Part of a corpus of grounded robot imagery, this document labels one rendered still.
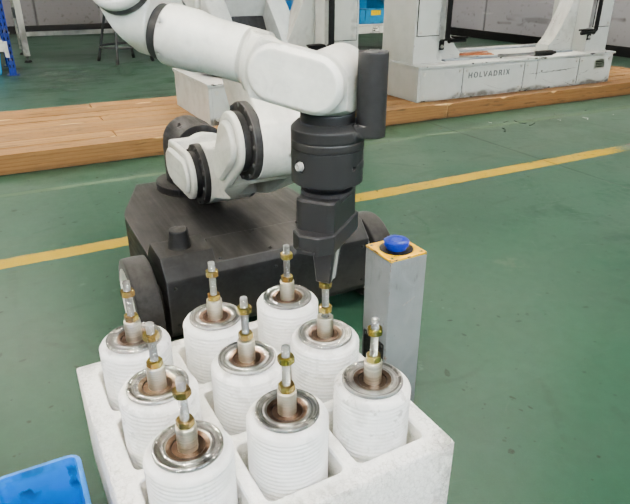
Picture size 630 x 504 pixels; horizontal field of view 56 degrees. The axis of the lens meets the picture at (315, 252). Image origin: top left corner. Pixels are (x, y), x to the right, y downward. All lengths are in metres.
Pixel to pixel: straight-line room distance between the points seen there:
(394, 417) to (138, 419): 0.30
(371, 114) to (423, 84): 2.62
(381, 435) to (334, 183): 0.31
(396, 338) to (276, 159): 0.37
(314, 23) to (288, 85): 2.43
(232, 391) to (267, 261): 0.49
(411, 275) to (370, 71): 0.38
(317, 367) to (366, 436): 0.12
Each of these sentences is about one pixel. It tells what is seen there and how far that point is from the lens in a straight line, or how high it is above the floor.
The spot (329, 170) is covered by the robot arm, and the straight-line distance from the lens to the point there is 0.69.
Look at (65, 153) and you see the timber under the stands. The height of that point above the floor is 0.06.
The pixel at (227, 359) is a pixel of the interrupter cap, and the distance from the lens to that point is 0.79.
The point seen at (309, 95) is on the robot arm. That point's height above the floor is 0.59.
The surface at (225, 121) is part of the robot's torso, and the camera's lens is 1.08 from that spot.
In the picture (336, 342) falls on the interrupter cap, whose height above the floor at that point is 0.25.
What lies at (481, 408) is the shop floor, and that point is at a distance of 1.14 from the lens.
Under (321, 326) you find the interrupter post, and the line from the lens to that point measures 0.82.
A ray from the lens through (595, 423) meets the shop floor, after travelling 1.18.
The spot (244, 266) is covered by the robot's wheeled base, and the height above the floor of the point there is 0.17.
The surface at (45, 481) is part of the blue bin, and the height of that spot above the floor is 0.09.
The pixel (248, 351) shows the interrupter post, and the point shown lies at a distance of 0.78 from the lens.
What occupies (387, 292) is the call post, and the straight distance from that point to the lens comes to 0.93.
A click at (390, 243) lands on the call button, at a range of 0.92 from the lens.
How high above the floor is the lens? 0.71
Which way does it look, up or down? 25 degrees down
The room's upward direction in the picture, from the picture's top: straight up
